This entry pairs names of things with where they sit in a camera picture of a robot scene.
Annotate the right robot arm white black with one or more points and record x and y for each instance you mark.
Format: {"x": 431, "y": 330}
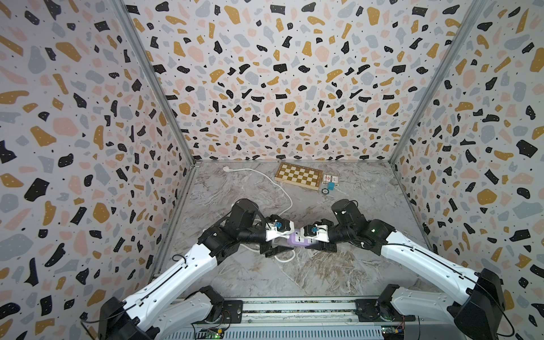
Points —
{"x": 473, "y": 301}

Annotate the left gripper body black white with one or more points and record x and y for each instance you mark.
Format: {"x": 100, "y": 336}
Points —
{"x": 257, "y": 234}

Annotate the wooden chess board box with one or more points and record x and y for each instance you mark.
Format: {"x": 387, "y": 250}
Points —
{"x": 300, "y": 176}

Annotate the purple power strip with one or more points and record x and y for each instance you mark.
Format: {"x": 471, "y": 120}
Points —
{"x": 296, "y": 239}

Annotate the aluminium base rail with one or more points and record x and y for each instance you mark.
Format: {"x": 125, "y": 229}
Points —
{"x": 306, "y": 318}

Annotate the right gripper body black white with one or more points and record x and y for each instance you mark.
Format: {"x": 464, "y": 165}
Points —
{"x": 338, "y": 235}

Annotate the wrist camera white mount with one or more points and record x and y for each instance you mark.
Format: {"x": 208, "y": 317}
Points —
{"x": 318, "y": 231}
{"x": 278, "y": 227}

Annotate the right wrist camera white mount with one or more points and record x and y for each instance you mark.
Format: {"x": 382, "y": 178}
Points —
{"x": 318, "y": 231}

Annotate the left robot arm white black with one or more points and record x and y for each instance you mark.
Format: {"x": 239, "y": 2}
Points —
{"x": 153, "y": 312}

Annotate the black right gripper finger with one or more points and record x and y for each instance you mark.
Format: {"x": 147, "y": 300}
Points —
{"x": 325, "y": 247}
{"x": 310, "y": 242}

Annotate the playing card box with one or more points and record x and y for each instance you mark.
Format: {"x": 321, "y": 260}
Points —
{"x": 328, "y": 178}

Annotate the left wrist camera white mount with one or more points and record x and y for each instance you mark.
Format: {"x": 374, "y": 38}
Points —
{"x": 278, "y": 227}

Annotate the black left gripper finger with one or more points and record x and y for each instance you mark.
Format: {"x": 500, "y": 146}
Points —
{"x": 281, "y": 242}
{"x": 271, "y": 251}

